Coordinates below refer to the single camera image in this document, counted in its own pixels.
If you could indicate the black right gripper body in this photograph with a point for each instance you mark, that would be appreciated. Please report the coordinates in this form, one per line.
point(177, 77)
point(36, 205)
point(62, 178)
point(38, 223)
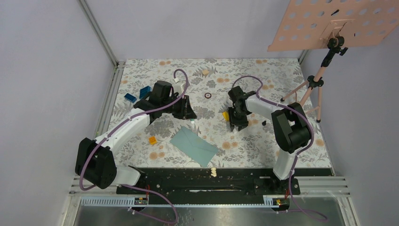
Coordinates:
point(237, 117)

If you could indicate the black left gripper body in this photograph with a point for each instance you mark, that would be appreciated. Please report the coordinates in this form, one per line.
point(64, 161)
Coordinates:
point(175, 108)

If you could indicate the teal paper envelope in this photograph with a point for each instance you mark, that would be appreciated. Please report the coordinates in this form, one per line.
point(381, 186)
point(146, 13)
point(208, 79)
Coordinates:
point(193, 146)

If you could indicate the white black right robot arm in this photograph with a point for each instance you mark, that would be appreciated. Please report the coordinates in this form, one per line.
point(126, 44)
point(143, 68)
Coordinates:
point(291, 128)

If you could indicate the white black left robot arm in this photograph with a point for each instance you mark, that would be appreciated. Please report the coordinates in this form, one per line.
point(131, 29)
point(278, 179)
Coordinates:
point(95, 162)

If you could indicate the yellow rectangular block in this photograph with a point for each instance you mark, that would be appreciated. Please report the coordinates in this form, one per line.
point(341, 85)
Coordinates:
point(225, 116)

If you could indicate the large blue lego brick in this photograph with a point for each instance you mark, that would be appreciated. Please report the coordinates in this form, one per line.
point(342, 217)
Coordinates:
point(145, 92)

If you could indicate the floral patterned table mat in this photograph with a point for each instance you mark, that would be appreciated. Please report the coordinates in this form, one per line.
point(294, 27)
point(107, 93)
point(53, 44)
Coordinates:
point(253, 147)

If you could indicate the small blue lego brick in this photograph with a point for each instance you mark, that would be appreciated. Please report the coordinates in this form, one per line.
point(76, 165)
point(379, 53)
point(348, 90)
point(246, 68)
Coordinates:
point(130, 98)

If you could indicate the small orange lego brick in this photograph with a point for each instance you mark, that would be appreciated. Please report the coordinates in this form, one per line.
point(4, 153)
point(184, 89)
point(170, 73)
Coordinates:
point(152, 140)

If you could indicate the cream chess knight piece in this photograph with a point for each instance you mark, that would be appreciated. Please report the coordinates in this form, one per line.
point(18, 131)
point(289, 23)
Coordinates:
point(213, 172)

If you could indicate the pink music stand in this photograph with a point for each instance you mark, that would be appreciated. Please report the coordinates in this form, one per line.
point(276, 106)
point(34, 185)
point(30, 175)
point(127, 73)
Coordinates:
point(335, 25)

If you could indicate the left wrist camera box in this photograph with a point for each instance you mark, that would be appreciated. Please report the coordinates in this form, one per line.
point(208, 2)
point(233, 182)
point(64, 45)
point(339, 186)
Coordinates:
point(178, 86)

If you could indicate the aluminium frame post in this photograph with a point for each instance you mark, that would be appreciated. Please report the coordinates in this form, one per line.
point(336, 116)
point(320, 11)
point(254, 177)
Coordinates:
point(98, 31)

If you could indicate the white slotted cable duct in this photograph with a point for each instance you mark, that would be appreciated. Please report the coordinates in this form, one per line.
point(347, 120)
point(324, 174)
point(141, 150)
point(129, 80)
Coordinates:
point(180, 200)

